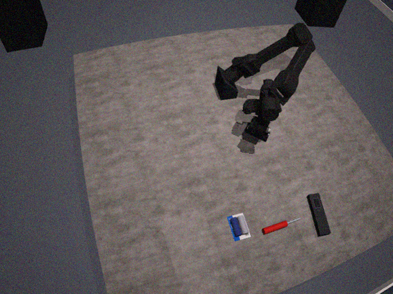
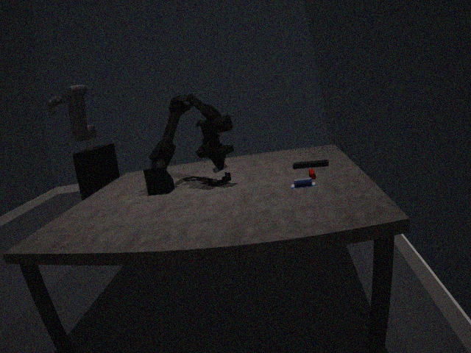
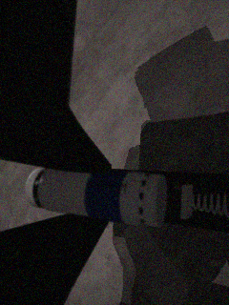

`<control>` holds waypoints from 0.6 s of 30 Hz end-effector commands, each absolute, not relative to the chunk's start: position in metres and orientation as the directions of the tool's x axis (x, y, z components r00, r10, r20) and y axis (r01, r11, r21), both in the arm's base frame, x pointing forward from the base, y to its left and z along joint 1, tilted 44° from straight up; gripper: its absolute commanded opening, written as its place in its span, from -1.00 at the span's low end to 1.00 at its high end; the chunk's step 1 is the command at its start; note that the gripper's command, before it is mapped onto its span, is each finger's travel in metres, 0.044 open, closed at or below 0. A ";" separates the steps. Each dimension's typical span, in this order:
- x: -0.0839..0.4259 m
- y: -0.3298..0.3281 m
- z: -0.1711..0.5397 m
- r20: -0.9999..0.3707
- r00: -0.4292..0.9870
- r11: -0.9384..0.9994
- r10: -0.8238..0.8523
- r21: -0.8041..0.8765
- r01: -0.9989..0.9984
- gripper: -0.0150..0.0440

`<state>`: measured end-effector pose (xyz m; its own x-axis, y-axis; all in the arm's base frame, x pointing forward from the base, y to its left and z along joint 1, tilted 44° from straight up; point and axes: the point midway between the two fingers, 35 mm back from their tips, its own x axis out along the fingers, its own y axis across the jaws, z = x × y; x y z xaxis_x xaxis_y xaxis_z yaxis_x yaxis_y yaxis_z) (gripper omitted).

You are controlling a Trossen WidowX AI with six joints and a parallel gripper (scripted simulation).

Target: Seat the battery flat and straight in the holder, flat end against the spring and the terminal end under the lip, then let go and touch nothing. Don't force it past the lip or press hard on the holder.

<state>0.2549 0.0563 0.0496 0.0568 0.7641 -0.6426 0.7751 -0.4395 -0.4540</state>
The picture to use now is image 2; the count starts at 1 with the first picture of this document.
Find red-handled screwdriver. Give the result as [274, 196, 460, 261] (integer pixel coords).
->
[308, 167, 316, 179]

